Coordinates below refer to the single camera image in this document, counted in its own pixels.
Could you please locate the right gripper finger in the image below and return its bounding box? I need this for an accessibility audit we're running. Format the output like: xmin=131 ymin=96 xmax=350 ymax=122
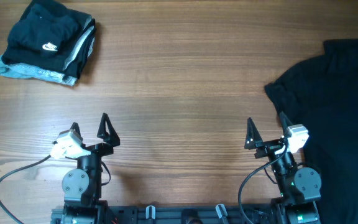
xmin=279 ymin=111 xmax=293 ymax=134
xmin=244 ymin=118 xmax=263 ymax=149

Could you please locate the folded grey garment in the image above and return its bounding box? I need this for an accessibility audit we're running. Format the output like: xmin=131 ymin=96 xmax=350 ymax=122
xmin=0 ymin=55 xmax=77 ymax=86

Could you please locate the white rail clip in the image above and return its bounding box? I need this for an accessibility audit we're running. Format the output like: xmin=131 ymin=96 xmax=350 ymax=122
xmin=145 ymin=205 xmax=156 ymax=220
xmin=215 ymin=203 xmax=227 ymax=221

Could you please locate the folded black Nike garment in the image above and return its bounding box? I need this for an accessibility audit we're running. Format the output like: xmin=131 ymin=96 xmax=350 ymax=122
xmin=4 ymin=4 xmax=81 ymax=65

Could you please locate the left white rail clip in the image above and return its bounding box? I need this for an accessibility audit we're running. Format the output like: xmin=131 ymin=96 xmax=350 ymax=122
xmin=145 ymin=205 xmax=156 ymax=220

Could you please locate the black shirt pile right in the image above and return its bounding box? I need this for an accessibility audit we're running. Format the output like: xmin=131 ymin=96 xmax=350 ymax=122
xmin=265 ymin=39 xmax=358 ymax=223

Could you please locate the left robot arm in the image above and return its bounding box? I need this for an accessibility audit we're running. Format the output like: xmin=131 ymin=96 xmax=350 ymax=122
xmin=50 ymin=113 xmax=120 ymax=224

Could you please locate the folded black grey-trimmed shirt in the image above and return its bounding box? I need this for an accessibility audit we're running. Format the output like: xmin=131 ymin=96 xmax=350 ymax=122
xmin=19 ymin=1 xmax=96 ymax=78

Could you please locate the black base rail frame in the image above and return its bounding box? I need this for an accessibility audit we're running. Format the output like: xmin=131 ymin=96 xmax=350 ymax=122
xmin=50 ymin=203 xmax=291 ymax=224

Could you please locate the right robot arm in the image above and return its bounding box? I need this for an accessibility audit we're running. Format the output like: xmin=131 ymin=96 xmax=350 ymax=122
xmin=237 ymin=112 xmax=322 ymax=223

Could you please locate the right white rail clip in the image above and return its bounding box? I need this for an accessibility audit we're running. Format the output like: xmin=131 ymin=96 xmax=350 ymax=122
xmin=215 ymin=203 xmax=227 ymax=221

